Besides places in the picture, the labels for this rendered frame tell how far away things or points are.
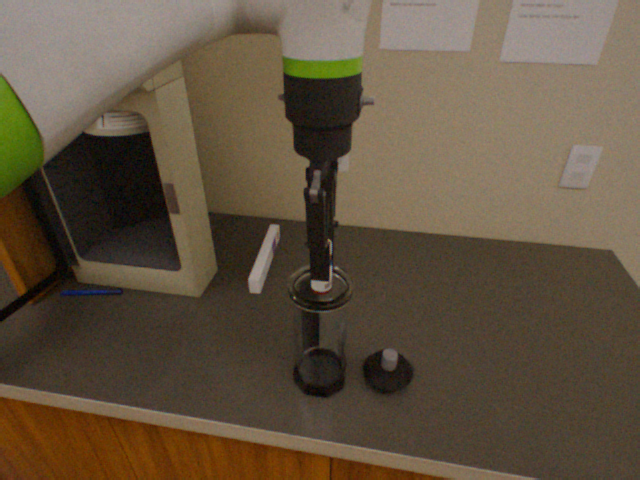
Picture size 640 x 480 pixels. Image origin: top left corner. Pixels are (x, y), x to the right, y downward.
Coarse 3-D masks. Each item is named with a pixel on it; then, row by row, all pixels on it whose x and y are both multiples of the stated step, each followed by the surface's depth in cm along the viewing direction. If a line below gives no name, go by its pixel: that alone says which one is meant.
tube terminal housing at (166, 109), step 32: (128, 96) 72; (160, 96) 72; (160, 128) 74; (192, 128) 85; (160, 160) 78; (192, 160) 86; (192, 192) 87; (64, 224) 92; (192, 224) 89; (192, 256) 91; (160, 288) 97; (192, 288) 95
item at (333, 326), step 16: (304, 272) 68; (336, 272) 68; (288, 288) 64; (304, 288) 70; (336, 288) 70; (352, 288) 64; (320, 304) 61; (336, 304) 61; (304, 320) 65; (320, 320) 64; (336, 320) 65; (304, 336) 67; (320, 336) 66; (336, 336) 67; (304, 352) 69; (320, 352) 68; (336, 352) 69; (304, 368) 71; (320, 368) 70; (336, 368) 71; (320, 384) 72
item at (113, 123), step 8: (112, 112) 78; (120, 112) 78; (128, 112) 78; (136, 112) 79; (104, 120) 78; (112, 120) 78; (120, 120) 78; (128, 120) 79; (136, 120) 79; (144, 120) 80; (88, 128) 79; (96, 128) 78; (104, 128) 78; (112, 128) 78; (120, 128) 78; (128, 128) 79; (136, 128) 79; (144, 128) 80; (112, 136) 79
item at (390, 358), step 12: (372, 360) 76; (384, 360) 74; (396, 360) 74; (372, 372) 74; (384, 372) 74; (396, 372) 74; (408, 372) 74; (372, 384) 74; (384, 384) 73; (396, 384) 73; (408, 384) 74
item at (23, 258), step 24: (24, 192) 83; (0, 216) 79; (24, 216) 84; (0, 240) 80; (24, 240) 85; (0, 264) 81; (24, 264) 86; (48, 264) 91; (0, 288) 82; (24, 288) 87
